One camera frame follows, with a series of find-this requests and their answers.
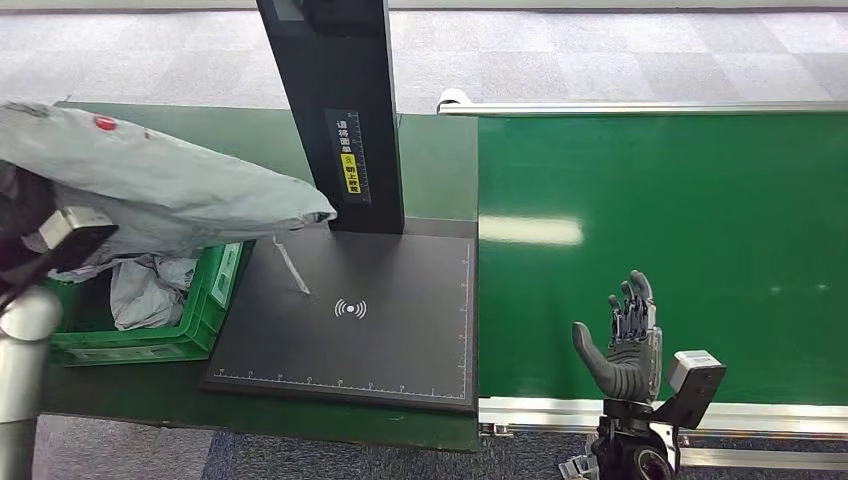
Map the white mailer bag black logo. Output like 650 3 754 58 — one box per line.
0 100 338 297

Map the plain grey mailer bag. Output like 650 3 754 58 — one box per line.
109 256 199 332

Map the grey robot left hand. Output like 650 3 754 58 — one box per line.
0 162 60 281

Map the wide silver conveyor rail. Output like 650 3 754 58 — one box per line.
478 396 848 441

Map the green plastic crate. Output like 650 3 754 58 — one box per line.
48 241 246 368

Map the white conveyor roller end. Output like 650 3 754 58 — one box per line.
437 87 474 115

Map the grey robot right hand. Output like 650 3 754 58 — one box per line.
572 269 664 405

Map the black scanner base platform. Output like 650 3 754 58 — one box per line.
201 217 480 415

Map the black scanner column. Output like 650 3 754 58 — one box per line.
255 0 406 236

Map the green conveyor belt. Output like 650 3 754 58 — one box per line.
477 113 848 407

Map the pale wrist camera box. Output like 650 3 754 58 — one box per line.
665 349 727 431
0 205 121 287

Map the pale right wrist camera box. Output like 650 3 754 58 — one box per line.
665 349 727 431

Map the silver conveyor frame bar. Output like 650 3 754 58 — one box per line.
678 446 848 472

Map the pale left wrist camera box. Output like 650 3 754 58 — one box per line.
0 205 121 287

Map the thin silver conveyor rail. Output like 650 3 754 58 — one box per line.
437 100 848 119

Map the black yellow column label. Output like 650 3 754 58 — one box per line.
323 108 372 205

